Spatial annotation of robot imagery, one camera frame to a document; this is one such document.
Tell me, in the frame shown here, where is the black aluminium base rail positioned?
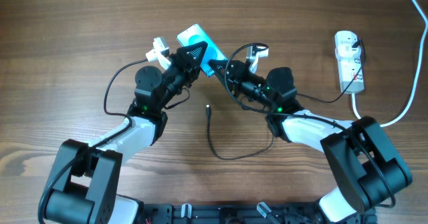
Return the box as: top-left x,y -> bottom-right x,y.
135,203 -> 332,224

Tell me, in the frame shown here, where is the white power strip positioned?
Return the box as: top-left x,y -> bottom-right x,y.
334,30 -> 364,94

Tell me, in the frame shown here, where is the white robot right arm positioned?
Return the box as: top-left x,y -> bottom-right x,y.
209,60 -> 413,223

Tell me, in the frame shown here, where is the black right camera cable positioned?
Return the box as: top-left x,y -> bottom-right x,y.
223,42 -> 397,209

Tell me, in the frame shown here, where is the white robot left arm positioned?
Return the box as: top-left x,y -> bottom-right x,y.
37,41 -> 208,223

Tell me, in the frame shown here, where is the black charger cable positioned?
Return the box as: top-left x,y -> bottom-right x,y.
205,38 -> 367,161

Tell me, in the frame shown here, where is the smartphone with teal screen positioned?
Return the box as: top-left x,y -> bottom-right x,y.
177,23 -> 227,77

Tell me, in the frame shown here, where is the white power strip cord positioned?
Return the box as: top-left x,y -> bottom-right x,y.
351,0 -> 428,128

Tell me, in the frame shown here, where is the black camera cable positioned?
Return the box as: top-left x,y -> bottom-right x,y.
223,42 -> 397,209
37,58 -> 150,224

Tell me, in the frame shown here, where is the black left camera cable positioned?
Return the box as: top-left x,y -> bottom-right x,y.
37,58 -> 150,224

